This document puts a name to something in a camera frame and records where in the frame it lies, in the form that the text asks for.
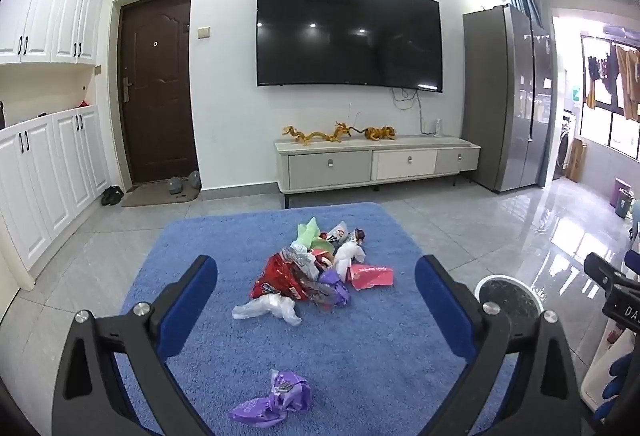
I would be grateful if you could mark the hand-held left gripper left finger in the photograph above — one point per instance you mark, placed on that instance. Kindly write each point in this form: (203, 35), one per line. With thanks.
(192, 301)

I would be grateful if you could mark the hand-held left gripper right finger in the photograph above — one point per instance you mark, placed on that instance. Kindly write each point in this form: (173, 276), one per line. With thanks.
(440, 301)

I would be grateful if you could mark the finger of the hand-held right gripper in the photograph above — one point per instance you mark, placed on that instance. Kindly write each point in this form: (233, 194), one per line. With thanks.
(602, 268)

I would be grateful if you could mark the white round trash bin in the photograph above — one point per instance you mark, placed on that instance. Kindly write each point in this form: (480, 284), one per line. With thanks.
(507, 291)

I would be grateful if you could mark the white plastic bag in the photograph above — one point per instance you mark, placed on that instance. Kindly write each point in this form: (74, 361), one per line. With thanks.
(265, 308)

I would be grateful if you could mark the pink packet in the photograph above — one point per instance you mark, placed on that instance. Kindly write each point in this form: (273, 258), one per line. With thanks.
(371, 276)

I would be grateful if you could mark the red snack packet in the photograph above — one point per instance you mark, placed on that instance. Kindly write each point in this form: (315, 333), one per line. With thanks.
(275, 281)

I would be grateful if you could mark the white tissue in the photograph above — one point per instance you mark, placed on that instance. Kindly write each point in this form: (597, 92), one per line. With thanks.
(347, 257)

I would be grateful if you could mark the dark brown wrapper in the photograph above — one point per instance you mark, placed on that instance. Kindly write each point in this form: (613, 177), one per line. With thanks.
(360, 236)

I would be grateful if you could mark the purple wrapper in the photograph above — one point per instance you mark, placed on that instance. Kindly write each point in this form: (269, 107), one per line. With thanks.
(332, 290)
(272, 403)

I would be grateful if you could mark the silver wrapper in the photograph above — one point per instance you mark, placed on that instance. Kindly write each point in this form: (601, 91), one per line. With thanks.
(304, 262)

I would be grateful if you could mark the white red-label packet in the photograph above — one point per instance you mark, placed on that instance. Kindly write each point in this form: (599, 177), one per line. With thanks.
(339, 231)

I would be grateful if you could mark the green wrapper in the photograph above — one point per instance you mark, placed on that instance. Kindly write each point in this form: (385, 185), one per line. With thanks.
(309, 232)

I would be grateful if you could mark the person's right hand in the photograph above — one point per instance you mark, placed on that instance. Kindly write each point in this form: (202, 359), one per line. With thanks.
(620, 373)

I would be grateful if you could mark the teal bucket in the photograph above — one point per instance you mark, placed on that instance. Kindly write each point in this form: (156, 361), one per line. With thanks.
(625, 206)

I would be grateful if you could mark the purple bucket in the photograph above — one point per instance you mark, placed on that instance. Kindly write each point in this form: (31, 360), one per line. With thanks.
(619, 186)

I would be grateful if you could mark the blue fluffy rug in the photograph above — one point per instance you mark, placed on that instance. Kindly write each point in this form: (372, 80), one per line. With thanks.
(350, 356)

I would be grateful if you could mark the cardboard box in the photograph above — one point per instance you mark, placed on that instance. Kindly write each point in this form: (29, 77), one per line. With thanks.
(576, 161)

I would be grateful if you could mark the brown doormat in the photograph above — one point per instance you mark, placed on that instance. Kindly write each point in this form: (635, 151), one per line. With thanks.
(155, 196)

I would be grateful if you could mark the grey slipper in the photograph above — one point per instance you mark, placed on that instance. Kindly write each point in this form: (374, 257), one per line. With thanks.
(194, 179)
(175, 186)

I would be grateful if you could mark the washing machine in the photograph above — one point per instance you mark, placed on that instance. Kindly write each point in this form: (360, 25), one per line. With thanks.
(561, 149)

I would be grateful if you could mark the black shoes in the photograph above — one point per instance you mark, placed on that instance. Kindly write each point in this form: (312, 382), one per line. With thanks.
(112, 195)

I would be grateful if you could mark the clear bottle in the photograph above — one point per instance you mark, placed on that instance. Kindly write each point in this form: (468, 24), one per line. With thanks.
(439, 127)

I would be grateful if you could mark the grey white television cabinet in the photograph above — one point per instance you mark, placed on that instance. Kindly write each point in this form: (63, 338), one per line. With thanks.
(330, 166)

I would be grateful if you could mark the golden tiger figurine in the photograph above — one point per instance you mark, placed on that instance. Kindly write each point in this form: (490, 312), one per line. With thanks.
(379, 133)

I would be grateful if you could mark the white lower cabinets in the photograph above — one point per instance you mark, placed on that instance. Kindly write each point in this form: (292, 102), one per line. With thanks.
(55, 176)

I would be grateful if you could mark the hanging clothes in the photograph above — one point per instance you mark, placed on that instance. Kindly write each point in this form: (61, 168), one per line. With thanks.
(622, 76)

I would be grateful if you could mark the grey double-door refrigerator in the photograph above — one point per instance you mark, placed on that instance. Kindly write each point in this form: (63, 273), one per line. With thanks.
(500, 101)

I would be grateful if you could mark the small golden dragon figurine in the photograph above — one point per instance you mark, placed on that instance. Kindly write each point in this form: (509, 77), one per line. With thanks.
(346, 129)

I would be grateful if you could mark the long golden dragon figurine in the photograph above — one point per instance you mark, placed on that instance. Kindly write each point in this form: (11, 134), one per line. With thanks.
(306, 136)

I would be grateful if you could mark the brown entrance door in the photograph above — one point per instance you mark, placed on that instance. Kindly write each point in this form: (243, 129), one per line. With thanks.
(157, 91)

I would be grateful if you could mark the blue curtain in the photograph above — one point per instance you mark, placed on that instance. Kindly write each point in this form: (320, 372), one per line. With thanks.
(525, 1)

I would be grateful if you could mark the beige wall switch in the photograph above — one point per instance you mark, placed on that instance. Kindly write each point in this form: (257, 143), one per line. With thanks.
(203, 32)

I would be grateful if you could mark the black wall television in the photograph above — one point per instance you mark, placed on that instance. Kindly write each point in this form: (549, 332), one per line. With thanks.
(350, 31)

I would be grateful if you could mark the white upper wall cabinets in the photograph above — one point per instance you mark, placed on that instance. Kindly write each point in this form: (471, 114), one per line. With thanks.
(50, 11)

